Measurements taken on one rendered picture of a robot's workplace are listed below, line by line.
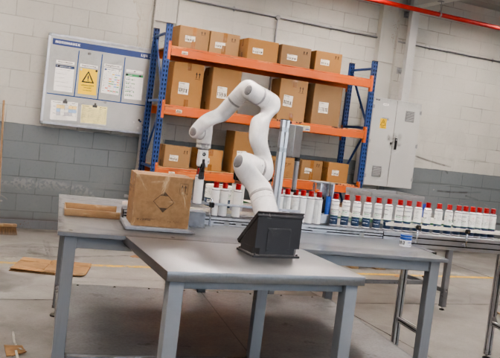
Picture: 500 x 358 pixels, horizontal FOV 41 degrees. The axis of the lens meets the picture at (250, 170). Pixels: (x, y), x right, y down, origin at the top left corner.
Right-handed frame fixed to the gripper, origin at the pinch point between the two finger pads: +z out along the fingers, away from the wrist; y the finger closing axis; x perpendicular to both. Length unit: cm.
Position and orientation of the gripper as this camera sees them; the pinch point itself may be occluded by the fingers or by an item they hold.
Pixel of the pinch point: (199, 176)
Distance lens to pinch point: 382.8
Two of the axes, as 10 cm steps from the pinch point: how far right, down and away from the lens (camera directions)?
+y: -2.7, -0.8, 9.6
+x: -9.6, -1.0, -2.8
